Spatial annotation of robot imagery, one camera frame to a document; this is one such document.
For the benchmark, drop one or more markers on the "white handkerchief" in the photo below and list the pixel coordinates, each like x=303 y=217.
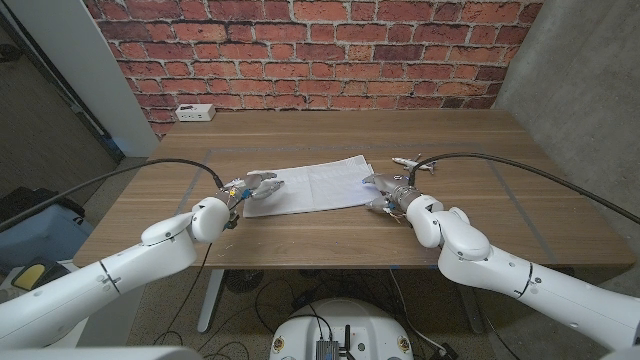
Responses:
x=320 y=187

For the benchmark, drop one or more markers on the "red brick printed backdrop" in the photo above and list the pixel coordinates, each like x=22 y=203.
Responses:
x=320 y=50

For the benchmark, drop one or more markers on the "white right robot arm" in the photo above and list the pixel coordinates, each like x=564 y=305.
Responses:
x=500 y=270

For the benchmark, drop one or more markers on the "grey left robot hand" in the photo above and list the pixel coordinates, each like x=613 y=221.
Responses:
x=252 y=187

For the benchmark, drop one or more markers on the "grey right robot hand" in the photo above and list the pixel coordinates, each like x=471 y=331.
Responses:
x=395 y=187

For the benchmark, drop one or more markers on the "grey table leg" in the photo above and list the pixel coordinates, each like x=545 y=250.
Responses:
x=467 y=307

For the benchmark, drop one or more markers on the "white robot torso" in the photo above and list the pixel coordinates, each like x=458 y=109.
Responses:
x=370 y=325

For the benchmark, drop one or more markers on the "blue storage bin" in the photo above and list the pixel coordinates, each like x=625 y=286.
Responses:
x=40 y=237

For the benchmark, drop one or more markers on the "black yellow foot pedal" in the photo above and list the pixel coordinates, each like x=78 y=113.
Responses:
x=29 y=276

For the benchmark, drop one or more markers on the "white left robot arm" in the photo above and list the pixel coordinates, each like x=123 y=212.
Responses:
x=100 y=285

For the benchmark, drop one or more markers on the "black round fan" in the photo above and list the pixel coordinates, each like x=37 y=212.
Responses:
x=240 y=281

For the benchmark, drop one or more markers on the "white toy airplane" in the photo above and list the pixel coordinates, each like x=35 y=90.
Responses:
x=402 y=161

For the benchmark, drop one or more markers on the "black bag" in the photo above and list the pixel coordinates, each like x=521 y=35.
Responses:
x=30 y=200

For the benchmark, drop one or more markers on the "white power strip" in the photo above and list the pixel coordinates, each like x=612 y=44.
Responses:
x=195 y=112

